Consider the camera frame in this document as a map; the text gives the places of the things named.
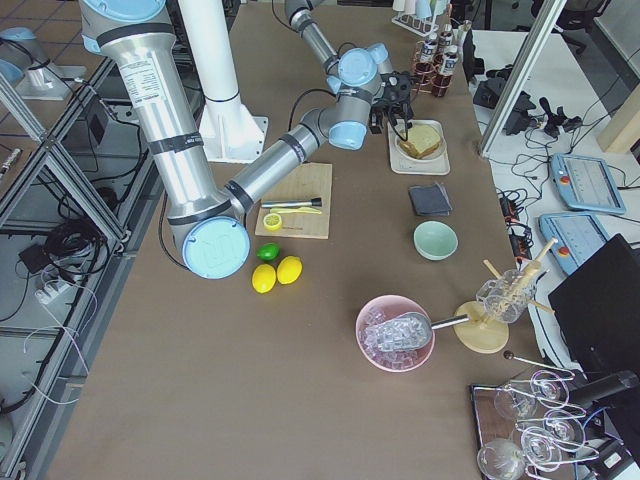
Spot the tea bottle upper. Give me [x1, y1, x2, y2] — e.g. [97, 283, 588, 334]
[415, 37, 437, 74]

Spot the teach pendant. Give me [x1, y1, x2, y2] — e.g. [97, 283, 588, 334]
[538, 212, 610, 275]
[550, 154, 626, 214]

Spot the teach pendant near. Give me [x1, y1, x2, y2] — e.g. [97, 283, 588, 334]
[538, 212, 610, 275]

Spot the teach pendant far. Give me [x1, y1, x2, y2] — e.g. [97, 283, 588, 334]
[550, 154, 626, 214]

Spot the green ceramic bowl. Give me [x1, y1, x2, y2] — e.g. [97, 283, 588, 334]
[413, 221, 459, 261]

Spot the half lemon slice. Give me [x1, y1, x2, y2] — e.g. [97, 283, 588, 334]
[263, 213, 283, 232]

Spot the wooden cup stand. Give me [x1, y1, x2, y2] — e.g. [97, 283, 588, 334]
[454, 238, 558, 354]

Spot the yellow lemon upper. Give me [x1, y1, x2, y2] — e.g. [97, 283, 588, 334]
[251, 263, 277, 294]

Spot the wooden cutting board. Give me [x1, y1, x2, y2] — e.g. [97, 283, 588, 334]
[253, 163, 333, 239]

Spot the grey folded cloth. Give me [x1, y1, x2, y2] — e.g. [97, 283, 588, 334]
[408, 183, 453, 216]

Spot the tea bottle lower right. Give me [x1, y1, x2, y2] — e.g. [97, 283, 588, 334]
[436, 23, 453, 55]

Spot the cream rabbit tray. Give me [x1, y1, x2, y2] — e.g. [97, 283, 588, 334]
[387, 119, 450, 175]

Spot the white round plate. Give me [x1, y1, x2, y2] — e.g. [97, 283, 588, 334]
[398, 124, 443, 160]

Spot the copper wire bottle rack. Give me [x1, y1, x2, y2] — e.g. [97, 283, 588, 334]
[411, 41, 443, 95]

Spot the metal ice scoop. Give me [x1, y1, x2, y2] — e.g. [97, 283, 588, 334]
[363, 312, 470, 352]

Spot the steel cylinder muddler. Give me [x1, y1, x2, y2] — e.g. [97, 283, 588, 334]
[261, 197, 323, 209]

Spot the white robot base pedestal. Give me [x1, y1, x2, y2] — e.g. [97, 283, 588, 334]
[179, 0, 268, 164]

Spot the aluminium frame post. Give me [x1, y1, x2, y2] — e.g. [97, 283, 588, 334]
[478, 0, 566, 158]

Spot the tea bottle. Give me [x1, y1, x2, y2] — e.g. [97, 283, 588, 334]
[415, 37, 437, 74]
[436, 23, 453, 55]
[431, 46, 459, 98]

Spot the glass pitcher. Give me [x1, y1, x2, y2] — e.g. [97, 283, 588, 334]
[476, 269, 536, 324]

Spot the yellow lemon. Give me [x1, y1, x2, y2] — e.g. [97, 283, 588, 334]
[251, 263, 277, 294]
[276, 256, 303, 285]

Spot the wine glass tray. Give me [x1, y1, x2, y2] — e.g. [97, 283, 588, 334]
[469, 369, 599, 479]

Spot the black monitor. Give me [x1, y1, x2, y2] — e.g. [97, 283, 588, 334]
[549, 234, 639, 373]

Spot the yellow lemon lower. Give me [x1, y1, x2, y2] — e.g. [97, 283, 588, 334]
[276, 256, 303, 285]

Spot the pink ice bowl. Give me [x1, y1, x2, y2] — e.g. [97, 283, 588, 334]
[355, 295, 436, 373]

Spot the tea bottle lower left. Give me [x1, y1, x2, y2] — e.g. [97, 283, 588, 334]
[431, 46, 459, 98]

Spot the yellow plastic knife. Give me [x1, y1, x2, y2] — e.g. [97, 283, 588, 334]
[270, 206, 323, 215]

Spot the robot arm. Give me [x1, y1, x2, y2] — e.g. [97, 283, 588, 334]
[285, 1, 413, 126]
[80, 1, 392, 279]

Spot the bread slice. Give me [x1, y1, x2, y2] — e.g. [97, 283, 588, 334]
[401, 124, 441, 144]
[398, 141, 444, 160]

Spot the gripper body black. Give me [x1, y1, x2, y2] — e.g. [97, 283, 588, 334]
[369, 106, 387, 135]
[380, 71, 414, 120]

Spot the green lime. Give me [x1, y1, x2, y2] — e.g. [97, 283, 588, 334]
[256, 242, 280, 262]

